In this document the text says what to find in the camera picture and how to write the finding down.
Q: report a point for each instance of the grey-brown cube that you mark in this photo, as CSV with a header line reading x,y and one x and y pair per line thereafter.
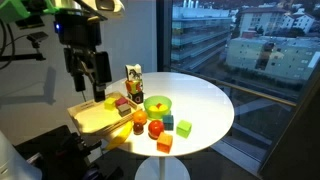
x,y
124,110

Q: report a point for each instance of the yellow banana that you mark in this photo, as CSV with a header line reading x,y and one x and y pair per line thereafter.
x,y
120,136

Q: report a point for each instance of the white rounded housing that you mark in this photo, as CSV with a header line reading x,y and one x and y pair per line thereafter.
x,y
13,160

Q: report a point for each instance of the light green cube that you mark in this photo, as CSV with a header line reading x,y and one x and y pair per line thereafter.
x,y
184,129

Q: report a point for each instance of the red apple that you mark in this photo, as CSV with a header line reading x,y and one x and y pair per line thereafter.
x,y
155,129

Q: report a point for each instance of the dark window frame post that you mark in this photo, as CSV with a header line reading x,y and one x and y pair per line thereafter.
x,y
164,33

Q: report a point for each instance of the small dark red plum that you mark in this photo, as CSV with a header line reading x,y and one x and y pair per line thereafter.
x,y
138,128

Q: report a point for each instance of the green plastic bowl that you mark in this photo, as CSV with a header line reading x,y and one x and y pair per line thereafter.
x,y
157,114

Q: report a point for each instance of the wooden window handrail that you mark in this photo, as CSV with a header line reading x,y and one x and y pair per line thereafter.
x,y
233,86

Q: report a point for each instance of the black equipment mount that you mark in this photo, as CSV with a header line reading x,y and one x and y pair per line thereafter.
x,y
60,153

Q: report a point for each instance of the white cube with zebra picture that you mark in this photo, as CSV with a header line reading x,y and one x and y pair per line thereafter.
x,y
134,72

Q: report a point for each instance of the black camera stand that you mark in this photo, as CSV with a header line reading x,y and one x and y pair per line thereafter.
x,y
33,50

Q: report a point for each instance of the magenta cube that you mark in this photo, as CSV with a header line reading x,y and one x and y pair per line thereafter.
x,y
121,101

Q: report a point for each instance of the orange and green picture cube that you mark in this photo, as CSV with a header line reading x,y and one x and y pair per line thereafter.
x,y
134,87

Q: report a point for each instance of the orange fruit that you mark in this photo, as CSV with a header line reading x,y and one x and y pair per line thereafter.
x,y
140,117

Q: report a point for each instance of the yellow lemon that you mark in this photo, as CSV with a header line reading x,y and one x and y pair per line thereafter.
x,y
153,108
163,107

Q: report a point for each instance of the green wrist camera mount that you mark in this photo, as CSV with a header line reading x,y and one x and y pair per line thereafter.
x,y
11,9

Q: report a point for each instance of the yellow-green cube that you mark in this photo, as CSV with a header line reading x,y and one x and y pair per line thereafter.
x,y
110,103

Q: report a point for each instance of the teal cube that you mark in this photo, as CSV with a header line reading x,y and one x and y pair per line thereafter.
x,y
168,122

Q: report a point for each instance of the white round table pedestal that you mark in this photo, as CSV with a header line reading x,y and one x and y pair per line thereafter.
x,y
162,168

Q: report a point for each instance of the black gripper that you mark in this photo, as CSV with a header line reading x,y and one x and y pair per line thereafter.
x,y
80,33

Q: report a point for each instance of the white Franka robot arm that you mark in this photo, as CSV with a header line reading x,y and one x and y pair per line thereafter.
x,y
106,5

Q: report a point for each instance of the light wooden tray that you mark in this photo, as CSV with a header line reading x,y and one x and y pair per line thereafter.
x,y
93,118

